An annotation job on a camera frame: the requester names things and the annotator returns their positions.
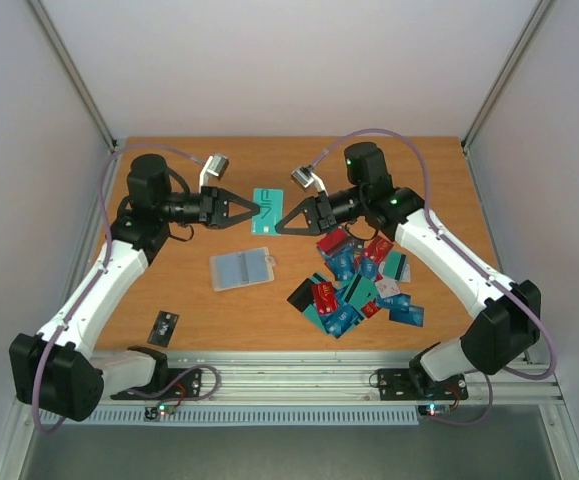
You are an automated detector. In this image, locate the aluminium frame post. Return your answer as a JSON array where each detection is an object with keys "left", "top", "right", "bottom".
[
  {"left": 25, "top": 0, "right": 117, "bottom": 152},
  {"left": 461, "top": 0, "right": 556, "bottom": 155}
]

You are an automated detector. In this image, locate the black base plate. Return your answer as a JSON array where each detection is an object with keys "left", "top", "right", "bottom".
[
  {"left": 370, "top": 368, "right": 469, "bottom": 402},
  {"left": 111, "top": 367, "right": 202, "bottom": 401}
]

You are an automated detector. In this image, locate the black card under red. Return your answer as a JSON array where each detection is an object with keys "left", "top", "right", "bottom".
[{"left": 287, "top": 278, "right": 314, "bottom": 313}]

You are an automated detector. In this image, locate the purple cable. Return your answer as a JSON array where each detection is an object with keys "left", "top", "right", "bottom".
[
  {"left": 311, "top": 128, "right": 558, "bottom": 426},
  {"left": 32, "top": 143, "right": 220, "bottom": 434}
]

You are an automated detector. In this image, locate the left aluminium frame post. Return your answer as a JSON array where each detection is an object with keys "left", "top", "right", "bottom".
[{"left": 25, "top": 0, "right": 117, "bottom": 152}]

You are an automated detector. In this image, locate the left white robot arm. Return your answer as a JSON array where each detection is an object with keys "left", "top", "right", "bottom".
[{"left": 9, "top": 153, "right": 260, "bottom": 421}]

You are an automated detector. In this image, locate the red card top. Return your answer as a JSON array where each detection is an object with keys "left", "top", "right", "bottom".
[{"left": 316, "top": 228, "right": 351, "bottom": 256}]

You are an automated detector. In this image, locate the blue card right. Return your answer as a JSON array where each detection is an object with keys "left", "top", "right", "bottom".
[{"left": 389, "top": 305, "right": 425, "bottom": 328}]

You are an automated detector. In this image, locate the beige card holder wallet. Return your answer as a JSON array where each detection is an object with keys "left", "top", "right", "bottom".
[{"left": 209, "top": 247, "right": 275, "bottom": 292}]

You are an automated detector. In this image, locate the red VIP card upper right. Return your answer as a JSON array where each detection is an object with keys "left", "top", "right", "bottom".
[{"left": 362, "top": 235, "right": 393, "bottom": 265}]

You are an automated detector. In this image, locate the white red card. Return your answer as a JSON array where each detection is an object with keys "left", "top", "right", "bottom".
[{"left": 375, "top": 277, "right": 400, "bottom": 298}]

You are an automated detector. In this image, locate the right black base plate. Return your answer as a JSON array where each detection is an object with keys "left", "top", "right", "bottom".
[{"left": 370, "top": 368, "right": 469, "bottom": 402}]

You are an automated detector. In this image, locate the left small circuit board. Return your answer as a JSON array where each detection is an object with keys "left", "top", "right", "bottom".
[{"left": 143, "top": 404, "right": 177, "bottom": 421}]

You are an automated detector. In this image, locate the right small circuit board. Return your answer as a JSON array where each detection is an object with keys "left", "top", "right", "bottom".
[{"left": 418, "top": 403, "right": 453, "bottom": 417}]

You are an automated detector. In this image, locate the red VIP card left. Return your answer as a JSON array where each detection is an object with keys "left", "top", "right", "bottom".
[{"left": 311, "top": 282, "right": 339, "bottom": 316}]

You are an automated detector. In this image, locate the teal VIP card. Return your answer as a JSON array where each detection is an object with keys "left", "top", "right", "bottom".
[{"left": 251, "top": 188, "right": 284, "bottom": 236}]

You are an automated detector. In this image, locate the blue card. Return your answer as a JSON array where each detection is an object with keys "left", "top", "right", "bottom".
[
  {"left": 389, "top": 305, "right": 425, "bottom": 328},
  {"left": 328, "top": 249, "right": 355, "bottom": 283}
]

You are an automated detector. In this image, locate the small circuit board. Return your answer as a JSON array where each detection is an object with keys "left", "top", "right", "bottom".
[
  {"left": 143, "top": 404, "right": 177, "bottom": 421},
  {"left": 418, "top": 403, "right": 453, "bottom": 417}
]

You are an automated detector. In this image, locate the red vip card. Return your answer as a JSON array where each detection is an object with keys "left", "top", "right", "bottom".
[
  {"left": 362, "top": 235, "right": 393, "bottom": 265},
  {"left": 311, "top": 282, "right": 339, "bottom": 316}
]

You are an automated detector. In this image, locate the grey slotted cable duct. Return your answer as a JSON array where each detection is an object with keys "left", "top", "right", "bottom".
[{"left": 88, "top": 405, "right": 420, "bottom": 427}]

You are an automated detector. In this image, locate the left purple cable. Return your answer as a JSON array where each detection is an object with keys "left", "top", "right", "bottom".
[{"left": 32, "top": 143, "right": 220, "bottom": 434}]

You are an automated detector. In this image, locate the lone black VIP card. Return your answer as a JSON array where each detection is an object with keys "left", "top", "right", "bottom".
[{"left": 147, "top": 311, "right": 179, "bottom": 347}]

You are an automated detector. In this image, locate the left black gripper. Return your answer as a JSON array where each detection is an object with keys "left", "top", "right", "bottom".
[{"left": 158, "top": 185, "right": 260, "bottom": 228}]

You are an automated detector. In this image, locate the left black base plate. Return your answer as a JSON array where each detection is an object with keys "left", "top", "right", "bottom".
[{"left": 111, "top": 367, "right": 202, "bottom": 401}]

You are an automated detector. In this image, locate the teal card upper right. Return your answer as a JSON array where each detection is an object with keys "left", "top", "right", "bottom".
[{"left": 381, "top": 251, "right": 408, "bottom": 281}]

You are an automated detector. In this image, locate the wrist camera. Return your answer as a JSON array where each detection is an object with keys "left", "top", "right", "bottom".
[
  {"left": 291, "top": 166, "right": 327, "bottom": 193},
  {"left": 199, "top": 153, "right": 229, "bottom": 188}
]

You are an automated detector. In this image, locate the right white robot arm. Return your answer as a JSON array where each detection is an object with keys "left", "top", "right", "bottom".
[{"left": 276, "top": 142, "right": 544, "bottom": 397}]

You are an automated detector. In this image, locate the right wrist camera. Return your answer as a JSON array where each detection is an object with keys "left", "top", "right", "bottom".
[{"left": 291, "top": 166, "right": 327, "bottom": 193}]

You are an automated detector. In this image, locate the blue card centre top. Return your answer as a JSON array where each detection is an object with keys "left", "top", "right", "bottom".
[{"left": 328, "top": 249, "right": 355, "bottom": 283}]

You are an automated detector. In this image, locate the right aluminium frame post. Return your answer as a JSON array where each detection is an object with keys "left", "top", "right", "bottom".
[{"left": 461, "top": 0, "right": 556, "bottom": 155}]

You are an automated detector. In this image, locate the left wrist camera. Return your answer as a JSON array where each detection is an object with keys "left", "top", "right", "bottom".
[{"left": 199, "top": 153, "right": 229, "bottom": 188}]

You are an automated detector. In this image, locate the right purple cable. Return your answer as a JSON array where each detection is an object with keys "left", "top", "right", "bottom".
[{"left": 311, "top": 128, "right": 558, "bottom": 426}]

